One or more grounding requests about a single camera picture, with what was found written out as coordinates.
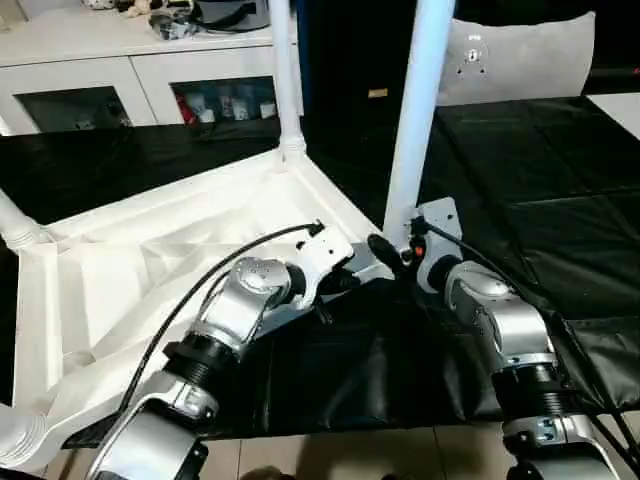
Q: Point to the grey cushion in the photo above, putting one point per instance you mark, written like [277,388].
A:
[520,60]

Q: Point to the white plastic table leg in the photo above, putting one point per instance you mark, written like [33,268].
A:
[20,220]
[420,110]
[22,440]
[286,70]

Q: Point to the black furniture with yellow label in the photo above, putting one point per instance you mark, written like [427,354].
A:
[375,50]

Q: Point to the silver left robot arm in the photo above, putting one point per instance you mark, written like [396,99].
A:
[210,350]

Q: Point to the black work mat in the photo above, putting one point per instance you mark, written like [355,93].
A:
[560,200]

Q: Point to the white flat panel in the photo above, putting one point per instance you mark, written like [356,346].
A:
[618,112]

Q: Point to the white glass-door cabinet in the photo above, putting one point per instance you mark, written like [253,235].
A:
[90,65]

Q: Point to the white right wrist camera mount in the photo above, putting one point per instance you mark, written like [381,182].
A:
[435,225]

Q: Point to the white plastic table top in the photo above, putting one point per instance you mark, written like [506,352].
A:
[110,280]

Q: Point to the grey round appliance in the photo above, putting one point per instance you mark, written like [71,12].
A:
[235,12]

